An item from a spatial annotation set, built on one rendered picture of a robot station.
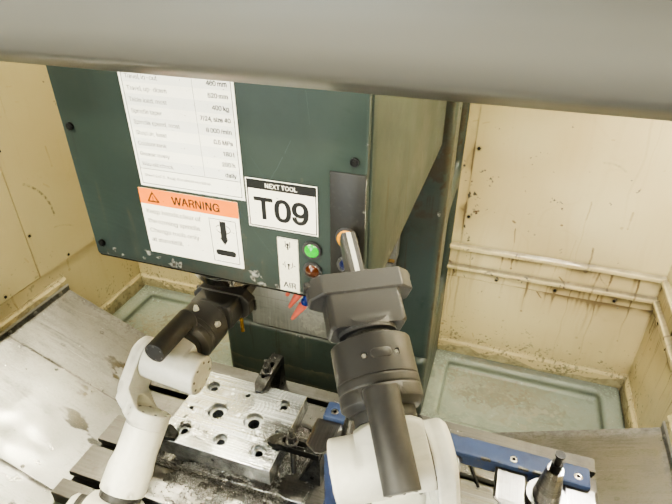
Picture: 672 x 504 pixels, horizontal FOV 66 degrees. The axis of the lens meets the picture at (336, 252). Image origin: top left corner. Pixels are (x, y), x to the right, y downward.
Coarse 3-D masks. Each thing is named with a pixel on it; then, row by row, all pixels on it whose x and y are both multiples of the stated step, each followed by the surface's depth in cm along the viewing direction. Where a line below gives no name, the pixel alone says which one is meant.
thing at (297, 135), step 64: (64, 128) 72; (128, 128) 68; (256, 128) 62; (320, 128) 59; (384, 128) 62; (128, 192) 74; (320, 192) 64; (384, 192) 68; (128, 256) 81; (256, 256) 72; (320, 256) 69; (384, 256) 76
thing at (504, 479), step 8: (496, 472) 89; (504, 472) 89; (512, 472) 89; (496, 480) 88; (504, 480) 88; (512, 480) 88; (520, 480) 88; (496, 488) 87; (504, 488) 87; (512, 488) 87; (520, 488) 87; (496, 496) 85; (504, 496) 85; (512, 496) 85; (520, 496) 85
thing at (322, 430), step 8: (320, 424) 98; (328, 424) 98; (336, 424) 98; (312, 432) 96; (320, 432) 96; (328, 432) 96; (336, 432) 96; (312, 440) 95; (320, 440) 95; (312, 448) 93; (320, 448) 93
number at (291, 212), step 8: (280, 200) 66; (288, 200) 66; (296, 200) 65; (304, 200) 65; (280, 208) 67; (288, 208) 66; (296, 208) 66; (304, 208) 65; (280, 216) 67; (288, 216) 67; (296, 216) 66; (304, 216) 66; (312, 216) 66; (280, 224) 68; (288, 224) 67; (296, 224) 67; (304, 224) 67; (312, 224) 66
